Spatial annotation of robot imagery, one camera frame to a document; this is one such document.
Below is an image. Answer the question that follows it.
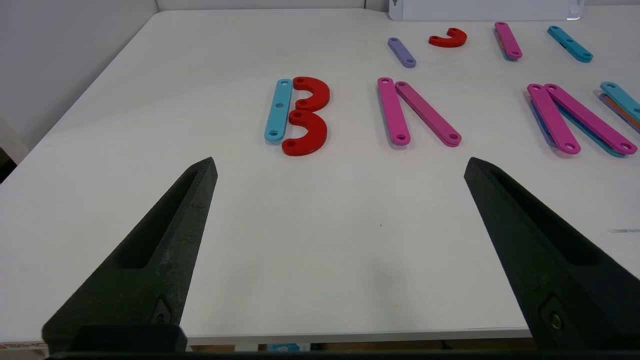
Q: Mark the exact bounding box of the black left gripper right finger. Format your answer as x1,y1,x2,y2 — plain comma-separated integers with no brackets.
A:
464,156,640,351

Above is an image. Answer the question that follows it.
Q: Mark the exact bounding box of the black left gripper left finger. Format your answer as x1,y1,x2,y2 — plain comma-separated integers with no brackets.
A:
42,156,218,353

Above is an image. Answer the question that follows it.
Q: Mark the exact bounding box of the dark pink bar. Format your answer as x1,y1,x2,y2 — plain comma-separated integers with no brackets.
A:
395,81,462,148

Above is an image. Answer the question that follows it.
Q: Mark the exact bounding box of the long pink bar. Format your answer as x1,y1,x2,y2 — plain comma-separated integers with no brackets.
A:
377,77,411,147
544,83,638,158
527,83,582,155

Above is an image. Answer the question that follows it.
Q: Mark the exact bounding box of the small red C piece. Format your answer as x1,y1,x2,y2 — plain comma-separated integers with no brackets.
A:
428,27,468,49

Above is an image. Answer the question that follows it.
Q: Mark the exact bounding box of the short purple bar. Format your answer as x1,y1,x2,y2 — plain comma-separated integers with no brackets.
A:
388,37,417,69

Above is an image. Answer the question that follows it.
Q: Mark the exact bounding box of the blue bar with orange underside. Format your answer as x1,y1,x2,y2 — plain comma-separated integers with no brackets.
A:
599,81,640,135

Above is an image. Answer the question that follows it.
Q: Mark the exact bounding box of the long light blue bar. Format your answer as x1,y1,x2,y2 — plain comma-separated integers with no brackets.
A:
264,78,293,142

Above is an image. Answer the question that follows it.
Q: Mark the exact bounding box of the large red C piece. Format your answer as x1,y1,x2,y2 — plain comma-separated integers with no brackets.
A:
281,109,328,157
292,76,331,112

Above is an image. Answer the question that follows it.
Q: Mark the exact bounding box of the short blue bar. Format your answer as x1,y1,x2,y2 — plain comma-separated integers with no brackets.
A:
547,26,594,64

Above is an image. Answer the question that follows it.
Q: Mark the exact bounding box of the short pink bar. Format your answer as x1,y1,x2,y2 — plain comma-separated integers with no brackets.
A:
494,21,523,62

